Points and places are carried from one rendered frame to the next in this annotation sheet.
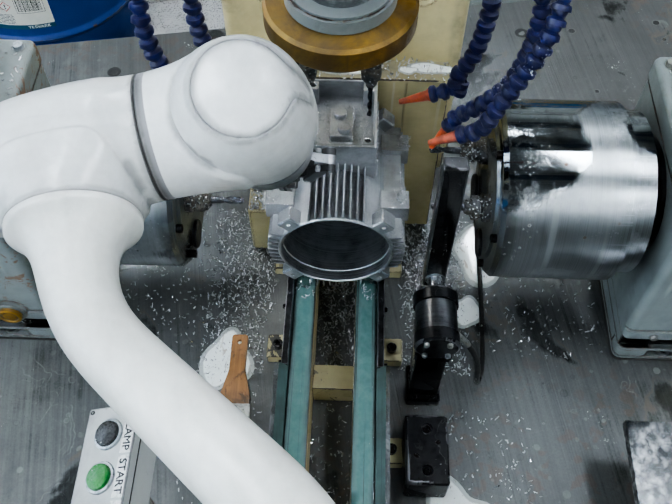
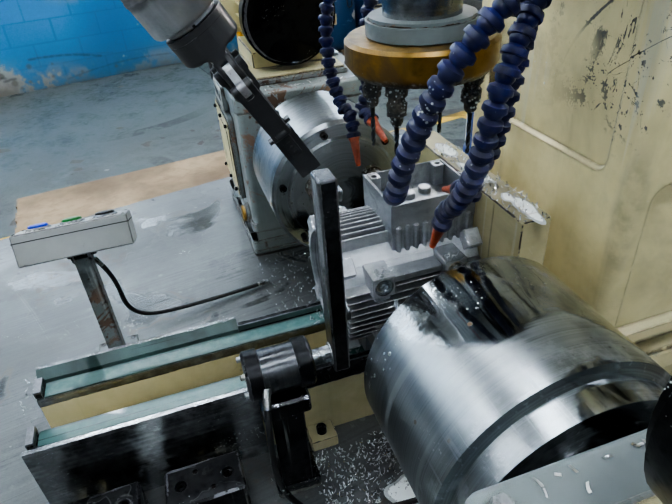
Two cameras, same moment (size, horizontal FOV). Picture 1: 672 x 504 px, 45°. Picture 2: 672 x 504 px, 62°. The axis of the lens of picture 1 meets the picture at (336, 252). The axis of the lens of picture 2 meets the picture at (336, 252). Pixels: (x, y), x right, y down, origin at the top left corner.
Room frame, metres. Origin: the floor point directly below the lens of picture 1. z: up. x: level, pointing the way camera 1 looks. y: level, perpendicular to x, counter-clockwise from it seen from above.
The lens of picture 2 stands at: (0.42, -0.60, 1.49)
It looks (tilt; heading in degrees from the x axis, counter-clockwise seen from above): 34 degrees down; 72
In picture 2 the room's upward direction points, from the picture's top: 4 degrees counter-clockwise
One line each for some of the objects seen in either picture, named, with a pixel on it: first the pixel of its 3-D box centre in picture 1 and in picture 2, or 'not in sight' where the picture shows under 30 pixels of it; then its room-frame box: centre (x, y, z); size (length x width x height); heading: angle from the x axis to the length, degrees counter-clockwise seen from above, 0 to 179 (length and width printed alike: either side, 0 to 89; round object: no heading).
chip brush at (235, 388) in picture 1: (234, 395); not in sight; (0.48, 0.15, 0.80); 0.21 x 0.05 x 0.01; 179
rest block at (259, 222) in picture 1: (273, 214); not in sight; (0.78, 0.10, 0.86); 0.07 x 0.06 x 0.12; 88
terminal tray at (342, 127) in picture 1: (339, 129); (417, 204); (0.74, -0.01, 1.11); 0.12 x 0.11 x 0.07; 178
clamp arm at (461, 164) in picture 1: (443, 228); (330, 279); (0.57, -0.13, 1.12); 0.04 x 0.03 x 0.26; 178
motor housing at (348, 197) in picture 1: (338, 194); (391, 266); (0.70, 0.00, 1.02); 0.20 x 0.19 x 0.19; 178
